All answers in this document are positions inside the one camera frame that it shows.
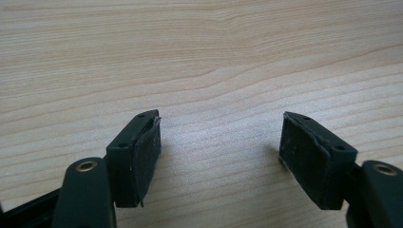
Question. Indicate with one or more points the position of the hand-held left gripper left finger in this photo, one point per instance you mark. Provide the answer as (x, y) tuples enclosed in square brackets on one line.
[(126, 164)]

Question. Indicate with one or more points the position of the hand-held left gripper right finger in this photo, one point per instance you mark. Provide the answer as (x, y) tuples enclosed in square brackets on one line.
[(312, 164)]

